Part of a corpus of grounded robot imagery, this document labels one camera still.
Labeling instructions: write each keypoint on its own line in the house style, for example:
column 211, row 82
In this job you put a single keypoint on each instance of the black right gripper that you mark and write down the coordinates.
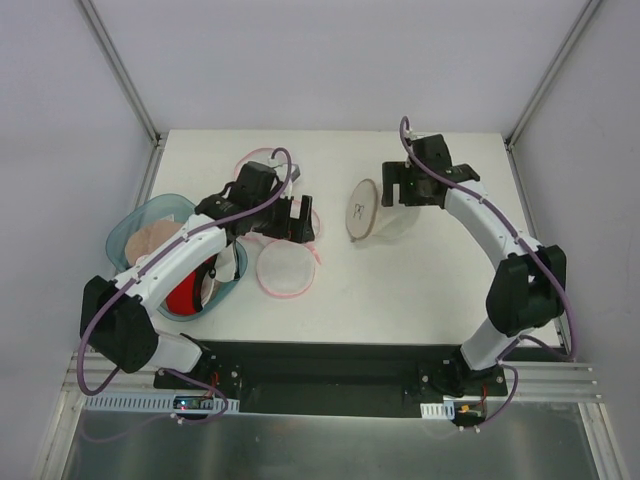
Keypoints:
column 396, row 183

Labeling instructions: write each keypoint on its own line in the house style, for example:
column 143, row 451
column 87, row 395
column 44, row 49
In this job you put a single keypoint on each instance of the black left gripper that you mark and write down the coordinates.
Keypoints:
column 293, row 220

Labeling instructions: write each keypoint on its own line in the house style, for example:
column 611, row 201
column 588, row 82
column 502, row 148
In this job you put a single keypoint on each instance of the cream mesh laundry bag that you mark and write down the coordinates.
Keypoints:
column 366, row 218

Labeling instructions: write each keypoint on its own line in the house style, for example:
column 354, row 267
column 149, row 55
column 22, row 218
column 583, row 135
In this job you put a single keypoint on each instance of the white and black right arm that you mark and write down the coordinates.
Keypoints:
column 528, row 287

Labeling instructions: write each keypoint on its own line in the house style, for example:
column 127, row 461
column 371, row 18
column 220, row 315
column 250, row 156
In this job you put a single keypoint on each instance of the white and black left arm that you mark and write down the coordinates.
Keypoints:
column 116, row 315

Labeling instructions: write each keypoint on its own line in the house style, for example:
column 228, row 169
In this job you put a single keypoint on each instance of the pink-trimmed mesh bag middle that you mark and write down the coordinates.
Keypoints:
column 317, row 225

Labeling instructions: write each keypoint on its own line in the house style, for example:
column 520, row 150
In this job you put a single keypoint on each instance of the pink-trimmed mesh bag front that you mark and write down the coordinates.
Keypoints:
column 286, row 270

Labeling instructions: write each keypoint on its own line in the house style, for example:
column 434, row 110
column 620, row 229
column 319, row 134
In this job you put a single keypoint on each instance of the pink-trimmed white mesh bag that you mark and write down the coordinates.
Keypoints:
column 263, row 156

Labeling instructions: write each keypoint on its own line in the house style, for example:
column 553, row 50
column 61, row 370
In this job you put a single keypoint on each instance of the white black-trimmed bra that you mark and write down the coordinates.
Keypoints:
column 225, row 265

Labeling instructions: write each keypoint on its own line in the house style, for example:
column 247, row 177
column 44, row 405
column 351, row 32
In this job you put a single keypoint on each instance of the red bra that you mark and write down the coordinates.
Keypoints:
column 190, row 296

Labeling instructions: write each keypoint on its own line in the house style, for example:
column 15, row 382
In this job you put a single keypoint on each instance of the beige bra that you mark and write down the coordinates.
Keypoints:
column 148, row 239

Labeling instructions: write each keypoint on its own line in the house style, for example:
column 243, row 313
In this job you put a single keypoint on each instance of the teal plastic basket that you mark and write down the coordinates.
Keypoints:
column 175, row 208

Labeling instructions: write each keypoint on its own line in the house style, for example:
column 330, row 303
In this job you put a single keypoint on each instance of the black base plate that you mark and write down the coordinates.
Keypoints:
column 324, row 379

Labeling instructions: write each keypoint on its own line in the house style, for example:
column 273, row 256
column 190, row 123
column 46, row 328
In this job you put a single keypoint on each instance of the white slotted cable duct right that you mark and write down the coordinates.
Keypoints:
column 438, row 411

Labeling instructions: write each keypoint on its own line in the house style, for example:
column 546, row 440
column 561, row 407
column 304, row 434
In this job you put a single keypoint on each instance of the white slotted cable duct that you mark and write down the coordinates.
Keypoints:
column 160, row 403
column 438, row 411

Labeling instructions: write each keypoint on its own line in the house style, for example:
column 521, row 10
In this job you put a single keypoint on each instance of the white slotted cable duct left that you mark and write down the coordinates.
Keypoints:
column 160, row 403

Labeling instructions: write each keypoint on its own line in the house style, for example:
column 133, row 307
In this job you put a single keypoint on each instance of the right aluminium frame post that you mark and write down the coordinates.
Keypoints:
column 579, row 26

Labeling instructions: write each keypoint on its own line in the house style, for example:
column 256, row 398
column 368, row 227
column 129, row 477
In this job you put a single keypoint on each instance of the aluminium frame post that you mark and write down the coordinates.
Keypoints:
column 98, row 29
column 579, row 26

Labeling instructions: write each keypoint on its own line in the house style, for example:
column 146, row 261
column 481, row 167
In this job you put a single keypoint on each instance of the left aluminium frame post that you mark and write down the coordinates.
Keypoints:
column 98, row 29

